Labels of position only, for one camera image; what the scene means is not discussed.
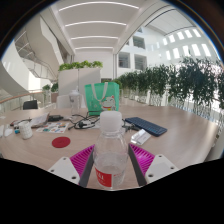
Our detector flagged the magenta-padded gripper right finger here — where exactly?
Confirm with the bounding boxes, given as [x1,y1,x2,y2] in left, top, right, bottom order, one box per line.
[128,143,181,187]

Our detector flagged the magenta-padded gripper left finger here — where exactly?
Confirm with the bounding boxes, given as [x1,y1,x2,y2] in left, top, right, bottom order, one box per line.
[48,144,96,188]

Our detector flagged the clear red-label water bottle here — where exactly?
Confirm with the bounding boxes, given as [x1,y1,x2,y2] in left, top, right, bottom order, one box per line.
[92,110,130,191]

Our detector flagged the shiny white wrapper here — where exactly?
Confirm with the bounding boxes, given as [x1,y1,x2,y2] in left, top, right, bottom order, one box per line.
[130,129,152,146]

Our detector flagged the flat round red coaster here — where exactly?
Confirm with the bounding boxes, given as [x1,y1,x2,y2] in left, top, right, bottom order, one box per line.
[51,136,72,149]

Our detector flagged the white adapter block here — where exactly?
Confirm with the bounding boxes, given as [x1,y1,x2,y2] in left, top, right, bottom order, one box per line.
[78,119,93,128]

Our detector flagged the colourful sticker sheet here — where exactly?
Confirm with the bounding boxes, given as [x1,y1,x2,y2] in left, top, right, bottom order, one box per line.
[35,121,70,134]

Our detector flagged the black charger block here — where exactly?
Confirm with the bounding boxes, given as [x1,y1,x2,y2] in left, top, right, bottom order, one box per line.
[47,114,64,123]

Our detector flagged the clear white-cap sports bottle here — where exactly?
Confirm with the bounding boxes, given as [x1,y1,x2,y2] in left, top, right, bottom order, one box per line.
[68,87,82,116]

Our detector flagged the white chair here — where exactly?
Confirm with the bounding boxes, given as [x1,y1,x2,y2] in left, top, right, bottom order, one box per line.
[55,94,86,109]

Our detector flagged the green cat-print tote bag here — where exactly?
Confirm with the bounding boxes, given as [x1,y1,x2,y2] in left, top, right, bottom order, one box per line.
[84,81,121,117]

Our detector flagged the white grid-pattern mug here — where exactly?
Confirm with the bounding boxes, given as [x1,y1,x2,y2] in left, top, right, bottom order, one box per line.
[18,120,34,140]

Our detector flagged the black wallet with white card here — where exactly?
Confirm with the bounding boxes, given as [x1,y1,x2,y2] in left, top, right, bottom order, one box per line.
[9,118,32,128]

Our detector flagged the brown planter with green plant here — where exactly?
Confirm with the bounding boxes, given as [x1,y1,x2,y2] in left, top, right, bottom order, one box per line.
[50,82,60,104]

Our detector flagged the black chair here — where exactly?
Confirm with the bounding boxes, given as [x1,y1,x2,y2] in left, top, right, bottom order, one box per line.
[22,99,39,111]

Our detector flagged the slim planter with green plant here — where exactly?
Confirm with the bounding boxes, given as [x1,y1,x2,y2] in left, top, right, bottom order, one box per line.
[42,84,52,104]

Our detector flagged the white computer mouse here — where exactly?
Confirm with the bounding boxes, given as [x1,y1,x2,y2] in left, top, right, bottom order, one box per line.
[3,127,14,138]

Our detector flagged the white cabinet topped with plants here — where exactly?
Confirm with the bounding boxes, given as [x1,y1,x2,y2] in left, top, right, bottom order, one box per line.
[58,60,104,101]

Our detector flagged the glass railing with wooden handrail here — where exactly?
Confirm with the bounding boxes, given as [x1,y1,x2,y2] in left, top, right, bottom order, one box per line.
[0,89,46,114]

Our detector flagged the row of green hedge plants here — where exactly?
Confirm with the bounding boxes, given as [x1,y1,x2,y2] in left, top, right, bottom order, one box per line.
[114,56,224,113]

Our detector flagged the ceiling strip lights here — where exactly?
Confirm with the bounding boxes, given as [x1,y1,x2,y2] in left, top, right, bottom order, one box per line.
[58,0,141,51]

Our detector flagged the tangled black cables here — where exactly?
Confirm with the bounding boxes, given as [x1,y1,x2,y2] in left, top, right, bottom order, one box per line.
[68,113,141,132]

